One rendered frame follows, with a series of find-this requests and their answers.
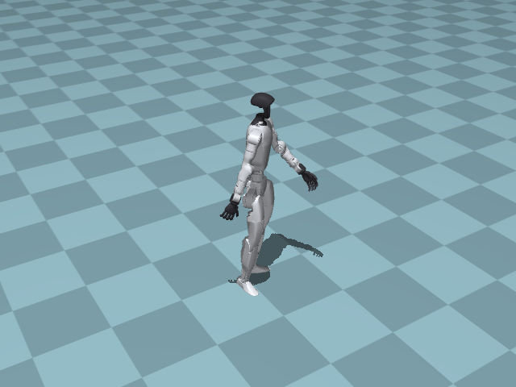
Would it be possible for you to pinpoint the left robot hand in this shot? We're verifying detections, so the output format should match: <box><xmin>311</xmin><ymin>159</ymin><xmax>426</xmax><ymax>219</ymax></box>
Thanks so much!
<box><xmin>298</xmin><ymin>163</ymin><xmax>318</xmax><ymax>191</ymax></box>

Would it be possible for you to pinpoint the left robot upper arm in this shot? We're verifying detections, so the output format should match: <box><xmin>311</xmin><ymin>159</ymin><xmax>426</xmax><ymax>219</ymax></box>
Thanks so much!
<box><xmin>268</xmin><ymin>117</ymin><xmax>286</xmax><ymax>153</ymax></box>

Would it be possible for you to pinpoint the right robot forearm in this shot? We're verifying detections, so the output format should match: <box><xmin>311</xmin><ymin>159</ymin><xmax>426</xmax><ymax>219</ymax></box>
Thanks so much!
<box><xmin>232</xmin><ymin>165</ymin><xmax>252</xmax><ymax>202</ymax></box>

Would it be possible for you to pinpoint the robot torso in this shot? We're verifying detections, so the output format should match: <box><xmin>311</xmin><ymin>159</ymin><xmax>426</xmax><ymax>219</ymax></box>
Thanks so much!
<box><xmin>246</xmin><ymin>119</ymin><xmax>273</xmax><ymax>196</ymax></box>

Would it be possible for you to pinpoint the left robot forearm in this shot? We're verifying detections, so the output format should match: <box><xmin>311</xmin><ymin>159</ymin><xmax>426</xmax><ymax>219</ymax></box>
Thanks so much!
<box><xmin>281</xmin><ymin>146</ymin><xmax>302</xmax><ymax>173</ymax></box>

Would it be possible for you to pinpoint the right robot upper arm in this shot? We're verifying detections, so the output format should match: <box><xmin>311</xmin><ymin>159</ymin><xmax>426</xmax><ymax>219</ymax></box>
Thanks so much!
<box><xmin>241</xmin><ymin>130</ymin><xmax>262</xmax><ymax>176</ymax></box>

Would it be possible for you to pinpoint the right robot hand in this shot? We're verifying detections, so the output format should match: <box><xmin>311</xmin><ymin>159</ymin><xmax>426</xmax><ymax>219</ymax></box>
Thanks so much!
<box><xmin>220</xmin><ymin>194</ymin><xmax>241</xmax><ymax>220</ymax></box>

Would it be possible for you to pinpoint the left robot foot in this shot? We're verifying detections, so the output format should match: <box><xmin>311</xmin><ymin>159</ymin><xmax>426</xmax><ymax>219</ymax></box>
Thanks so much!
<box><xmin>241</xmin><ymin>264</ymin><xmax>270</xmax><ymax>273</ymax></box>

